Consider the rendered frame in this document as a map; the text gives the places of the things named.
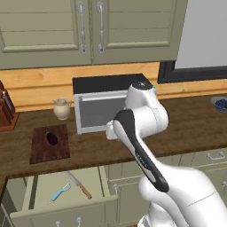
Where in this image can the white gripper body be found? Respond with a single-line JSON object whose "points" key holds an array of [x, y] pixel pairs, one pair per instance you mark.
{"points": [[110, 131]]}

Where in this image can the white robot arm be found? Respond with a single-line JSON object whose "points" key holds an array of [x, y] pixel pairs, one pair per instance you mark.
{"points": [[183, 189]]}

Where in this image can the purple eggplant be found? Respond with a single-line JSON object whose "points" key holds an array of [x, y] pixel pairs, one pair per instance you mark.
{"points": [[52, 139]]}

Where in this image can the dark wooden cutting board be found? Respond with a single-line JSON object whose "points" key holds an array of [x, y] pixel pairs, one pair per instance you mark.
{"points": [[40, 150]]}

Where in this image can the black and grey toaster oven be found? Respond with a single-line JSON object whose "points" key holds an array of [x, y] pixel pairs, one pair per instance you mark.
{"points": [[97, 113]]}

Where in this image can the beige ceramic jug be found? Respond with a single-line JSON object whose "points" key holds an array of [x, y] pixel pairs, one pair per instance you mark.
{"points": [[61, 110]]}

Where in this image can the green lower cupboard door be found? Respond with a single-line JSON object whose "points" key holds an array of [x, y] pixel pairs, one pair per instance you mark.
{"points": [[127, 204], [217, 180]]}

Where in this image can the green cupboard door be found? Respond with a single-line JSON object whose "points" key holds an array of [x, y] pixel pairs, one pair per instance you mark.
{"points": [[139, 29], [41, 32], [127, 204], [217, 180]]}

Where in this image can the light blue peeler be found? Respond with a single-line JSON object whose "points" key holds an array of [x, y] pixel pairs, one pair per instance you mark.
{"points": [[58, 193]]}

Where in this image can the green closed drawer front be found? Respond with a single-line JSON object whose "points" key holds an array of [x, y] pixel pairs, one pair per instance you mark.
{"points": [[201, 159]]}

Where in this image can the open green drawer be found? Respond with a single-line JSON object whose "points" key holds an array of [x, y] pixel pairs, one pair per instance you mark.
{"points": [[53, 211]]}

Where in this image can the wooden knife block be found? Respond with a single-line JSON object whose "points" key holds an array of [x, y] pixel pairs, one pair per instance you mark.
{"points": [[6, 113]]}

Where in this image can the green upper cupboard door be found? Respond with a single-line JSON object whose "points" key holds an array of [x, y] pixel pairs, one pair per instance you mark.
{"points": [[139, 29], [41, 32]]}

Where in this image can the blueberries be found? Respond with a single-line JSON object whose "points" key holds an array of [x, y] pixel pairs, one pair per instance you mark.
{"points": [[221, 103]]}

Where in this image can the black framed window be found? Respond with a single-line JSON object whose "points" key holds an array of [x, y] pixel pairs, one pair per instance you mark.
{"points": [[201, 35]]}

